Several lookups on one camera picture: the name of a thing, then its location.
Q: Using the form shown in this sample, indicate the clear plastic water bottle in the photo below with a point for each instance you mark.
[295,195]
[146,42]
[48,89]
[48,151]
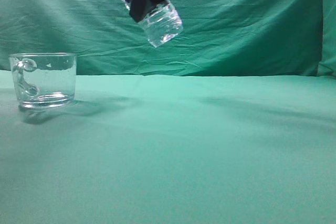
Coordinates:
[160,25]

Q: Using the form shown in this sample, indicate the green backdrop cloth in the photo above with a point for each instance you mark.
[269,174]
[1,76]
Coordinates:
[220,37]

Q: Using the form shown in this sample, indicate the clear glass mug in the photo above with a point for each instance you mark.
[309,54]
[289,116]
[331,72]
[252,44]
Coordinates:
[43,80]

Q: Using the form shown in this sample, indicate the green table cloth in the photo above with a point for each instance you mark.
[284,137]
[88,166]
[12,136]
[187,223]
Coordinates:
[162,149]

